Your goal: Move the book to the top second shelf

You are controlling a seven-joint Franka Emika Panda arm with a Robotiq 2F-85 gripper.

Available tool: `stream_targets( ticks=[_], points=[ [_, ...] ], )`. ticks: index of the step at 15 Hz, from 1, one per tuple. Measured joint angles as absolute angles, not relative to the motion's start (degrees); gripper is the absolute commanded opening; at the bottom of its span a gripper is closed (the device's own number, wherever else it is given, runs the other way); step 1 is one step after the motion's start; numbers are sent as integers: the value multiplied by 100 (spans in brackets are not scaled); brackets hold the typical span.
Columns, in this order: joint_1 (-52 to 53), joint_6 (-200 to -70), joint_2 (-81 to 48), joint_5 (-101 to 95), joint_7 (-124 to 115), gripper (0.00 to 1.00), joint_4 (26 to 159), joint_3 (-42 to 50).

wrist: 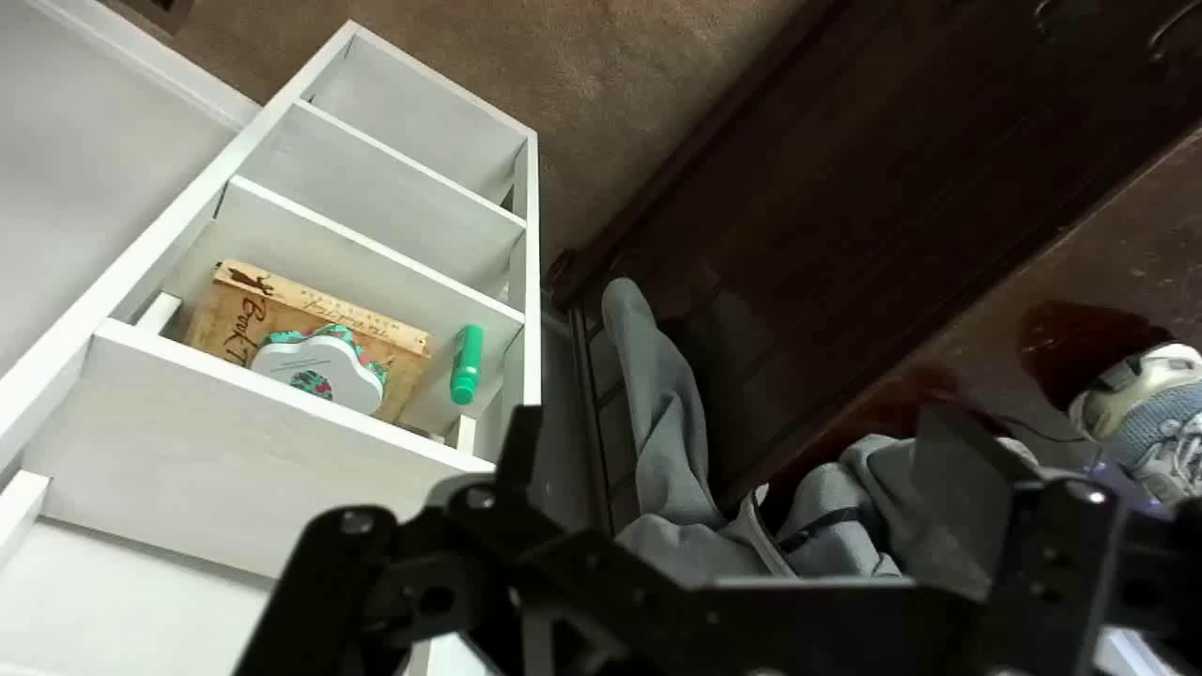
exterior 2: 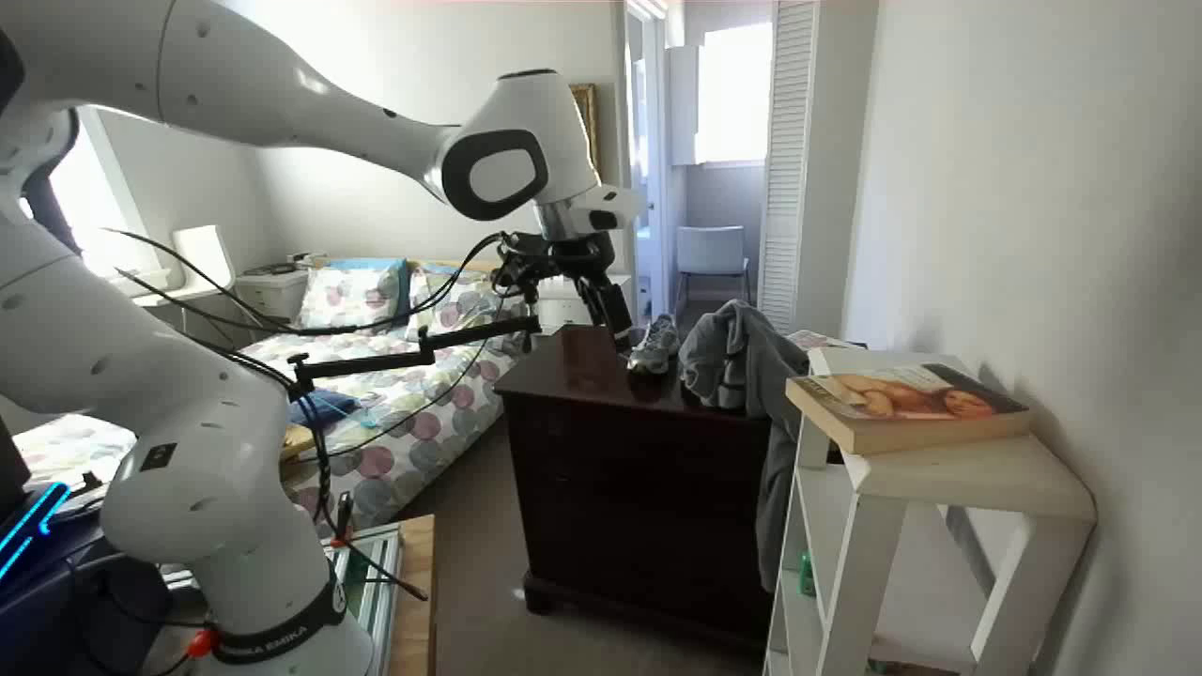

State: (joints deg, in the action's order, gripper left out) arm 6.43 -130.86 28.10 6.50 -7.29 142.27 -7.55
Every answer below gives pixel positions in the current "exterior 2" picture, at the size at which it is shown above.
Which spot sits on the white shelf unit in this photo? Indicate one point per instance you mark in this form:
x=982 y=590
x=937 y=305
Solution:
x=927 y=562

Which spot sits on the small green bottle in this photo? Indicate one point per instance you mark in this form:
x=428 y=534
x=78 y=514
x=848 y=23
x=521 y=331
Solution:
x=806 y=577

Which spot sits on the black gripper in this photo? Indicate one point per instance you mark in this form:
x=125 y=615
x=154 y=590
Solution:
x=530 y=255

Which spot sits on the paperback book with orange cover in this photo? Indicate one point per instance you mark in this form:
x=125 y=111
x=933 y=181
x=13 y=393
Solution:
x=905 y=405

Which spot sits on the floral pillow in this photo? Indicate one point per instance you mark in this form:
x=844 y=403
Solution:
x=352 y=292

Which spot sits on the dark wooden dresser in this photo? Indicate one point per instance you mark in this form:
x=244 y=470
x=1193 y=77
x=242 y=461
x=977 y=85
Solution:
x=634 y=499

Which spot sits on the grey hoodie garment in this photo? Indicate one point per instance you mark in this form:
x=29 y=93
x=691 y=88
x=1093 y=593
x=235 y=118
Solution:
x=738 y=360

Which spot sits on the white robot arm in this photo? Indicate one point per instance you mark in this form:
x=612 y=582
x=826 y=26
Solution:
x=202 y=484

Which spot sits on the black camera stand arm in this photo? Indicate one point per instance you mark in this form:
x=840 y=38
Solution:
x=425 y=349

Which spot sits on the grey sneaker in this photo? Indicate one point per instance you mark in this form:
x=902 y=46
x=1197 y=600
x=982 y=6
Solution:
x=655 y=349

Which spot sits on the bed with floral duvet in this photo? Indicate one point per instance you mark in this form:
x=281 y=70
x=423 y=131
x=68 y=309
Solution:
x=384 y=435

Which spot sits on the gold framed picture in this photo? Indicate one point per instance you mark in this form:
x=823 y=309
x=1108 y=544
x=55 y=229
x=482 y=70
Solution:
x=590 y=126

